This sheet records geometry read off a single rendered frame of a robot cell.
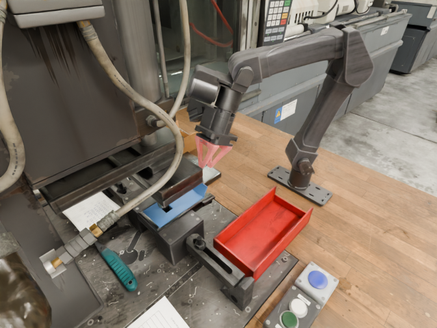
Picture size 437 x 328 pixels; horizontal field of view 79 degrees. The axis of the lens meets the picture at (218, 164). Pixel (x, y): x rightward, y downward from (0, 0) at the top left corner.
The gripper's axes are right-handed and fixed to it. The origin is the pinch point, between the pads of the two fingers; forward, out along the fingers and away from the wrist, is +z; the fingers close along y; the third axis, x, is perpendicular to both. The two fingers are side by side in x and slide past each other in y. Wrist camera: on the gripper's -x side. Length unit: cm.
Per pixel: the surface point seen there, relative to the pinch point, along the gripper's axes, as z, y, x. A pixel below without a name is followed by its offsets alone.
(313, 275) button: 10.7, -5.5, 33.0
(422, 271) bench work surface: 4, -26, 50
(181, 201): 10.0, 4.9, 0.5
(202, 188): 5.8, 0.7, 2.1
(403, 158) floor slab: -16, -247, 22
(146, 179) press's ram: 1.4, 20.5, 4.0
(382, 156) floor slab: -11, -238, 7
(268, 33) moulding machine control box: -52, -71, -46
